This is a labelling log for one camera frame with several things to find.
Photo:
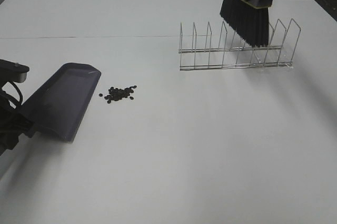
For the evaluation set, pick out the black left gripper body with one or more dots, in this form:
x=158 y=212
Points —
x=13 y=123

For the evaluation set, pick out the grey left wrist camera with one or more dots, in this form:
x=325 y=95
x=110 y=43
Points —
x=13 y=72

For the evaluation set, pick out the pile of coffee beans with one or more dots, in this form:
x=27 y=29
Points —
x=116 y=94

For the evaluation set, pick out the purple plastic dustpan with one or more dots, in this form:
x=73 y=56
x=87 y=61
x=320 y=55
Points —
x=58 y=106

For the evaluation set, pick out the purple hand brush black bristles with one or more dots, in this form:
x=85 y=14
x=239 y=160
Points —
x=249 y=18

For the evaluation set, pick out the chrome wire dish rack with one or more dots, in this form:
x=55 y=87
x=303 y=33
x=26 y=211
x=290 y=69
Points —
x=224 y=49

